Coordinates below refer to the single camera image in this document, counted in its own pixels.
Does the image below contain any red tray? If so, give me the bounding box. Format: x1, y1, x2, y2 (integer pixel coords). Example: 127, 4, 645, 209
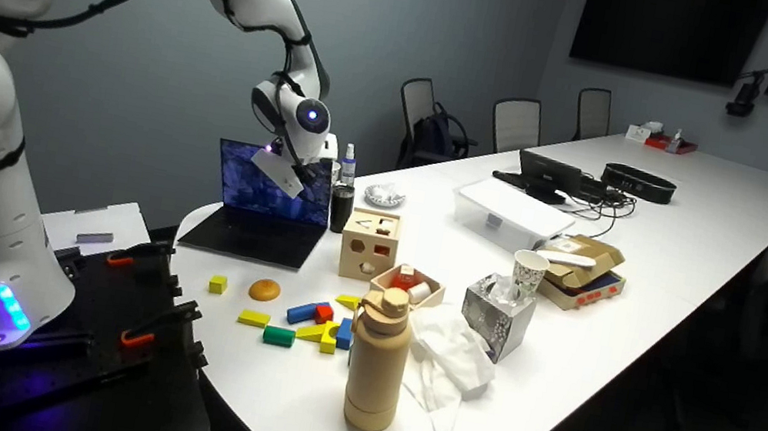
643, 131, 700, 159

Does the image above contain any green block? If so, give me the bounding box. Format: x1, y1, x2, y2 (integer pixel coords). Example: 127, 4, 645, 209
260, 324, 298, 349

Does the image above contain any yellow arch block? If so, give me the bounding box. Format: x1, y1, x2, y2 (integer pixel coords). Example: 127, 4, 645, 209
317, 319, 342, 356

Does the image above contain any tan water bottle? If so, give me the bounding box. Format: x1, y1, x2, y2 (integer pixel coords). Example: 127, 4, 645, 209
334, 282, 419, 431

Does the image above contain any wooden shape sorter box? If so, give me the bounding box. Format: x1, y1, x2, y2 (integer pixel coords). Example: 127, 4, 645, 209
334, 205, 405, 286

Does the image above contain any camera on mount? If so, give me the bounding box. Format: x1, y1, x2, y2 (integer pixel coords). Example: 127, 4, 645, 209
723, 60, 768, 124

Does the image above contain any open cardboard box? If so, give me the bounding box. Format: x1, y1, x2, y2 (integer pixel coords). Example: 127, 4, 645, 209
528, 228, 634, 321

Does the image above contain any white cylinder block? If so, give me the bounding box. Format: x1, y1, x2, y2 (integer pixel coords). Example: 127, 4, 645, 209
406, 279, 434, 307

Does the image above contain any small wooden tray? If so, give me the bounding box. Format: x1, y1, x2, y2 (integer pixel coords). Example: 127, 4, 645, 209
366, 259, 449, 317

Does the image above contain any patterned tissue box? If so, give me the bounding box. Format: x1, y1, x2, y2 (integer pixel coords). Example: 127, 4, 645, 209
453, 267, 543, 369

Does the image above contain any blue cylinder block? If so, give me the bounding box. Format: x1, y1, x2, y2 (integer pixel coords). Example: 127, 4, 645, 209
284, 296, 331, 331

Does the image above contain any blue rectangular block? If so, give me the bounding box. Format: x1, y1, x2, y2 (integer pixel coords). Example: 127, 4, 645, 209
334, 316, 358, 352

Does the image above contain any orange dome toy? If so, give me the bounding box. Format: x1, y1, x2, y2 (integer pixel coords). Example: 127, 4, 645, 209
247, 276, 284, 306

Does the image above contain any black cable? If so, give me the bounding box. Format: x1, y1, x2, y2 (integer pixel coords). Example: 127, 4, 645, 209
557, 181, 639, 246

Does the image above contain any black backpack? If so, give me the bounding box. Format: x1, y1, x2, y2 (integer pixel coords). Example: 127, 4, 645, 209
397, 98, 478, 180

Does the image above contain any clear plastic container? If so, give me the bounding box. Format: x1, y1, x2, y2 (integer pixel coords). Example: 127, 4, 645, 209
445, 172, 582, 264

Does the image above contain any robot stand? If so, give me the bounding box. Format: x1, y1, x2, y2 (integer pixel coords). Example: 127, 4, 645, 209
0, 214, 242, 431

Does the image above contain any black tumbler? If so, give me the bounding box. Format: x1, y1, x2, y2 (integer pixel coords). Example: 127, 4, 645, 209
326, 182, 358, 236

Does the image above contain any black desk phone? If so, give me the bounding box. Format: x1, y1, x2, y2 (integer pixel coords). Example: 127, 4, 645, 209
489, 144, 587, 209

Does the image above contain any black conference speaker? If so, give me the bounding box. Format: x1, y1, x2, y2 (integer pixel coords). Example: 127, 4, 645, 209
597, 160, 680, 208

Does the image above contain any white card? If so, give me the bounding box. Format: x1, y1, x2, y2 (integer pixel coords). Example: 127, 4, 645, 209
623, 123, 654, 145

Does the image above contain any yellow wedge block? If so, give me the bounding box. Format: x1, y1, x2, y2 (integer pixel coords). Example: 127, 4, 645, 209
294, 319, 328, 345

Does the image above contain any heap of white tissues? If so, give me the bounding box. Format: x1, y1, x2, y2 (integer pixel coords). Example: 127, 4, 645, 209
390, 299, 506, 431

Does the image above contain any patterned paper cup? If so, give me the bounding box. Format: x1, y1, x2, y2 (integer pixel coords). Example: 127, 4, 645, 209
506, 248, 553, 307

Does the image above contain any grey round dish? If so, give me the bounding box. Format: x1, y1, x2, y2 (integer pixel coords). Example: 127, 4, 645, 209
362, 179, 409, 212

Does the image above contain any small spray bottle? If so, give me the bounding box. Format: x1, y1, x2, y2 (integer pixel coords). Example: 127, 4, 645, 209
338, 143, 361, 189

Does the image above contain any black clamp orange tip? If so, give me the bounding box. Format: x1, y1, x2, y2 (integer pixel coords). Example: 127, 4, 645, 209
118, 289, 207, 361
104, 233, 179, 279

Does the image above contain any black laptop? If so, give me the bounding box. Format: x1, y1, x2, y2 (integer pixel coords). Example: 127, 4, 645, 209
175, 132, 341, 274

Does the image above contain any office chair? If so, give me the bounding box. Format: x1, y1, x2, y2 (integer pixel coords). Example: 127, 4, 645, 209
571, 85, 617, 147
485, 92, 549, 162
387, 74, 489, 182

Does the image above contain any yellow flat block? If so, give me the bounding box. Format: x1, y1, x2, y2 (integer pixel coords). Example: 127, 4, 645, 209
235, 308, 273, 331

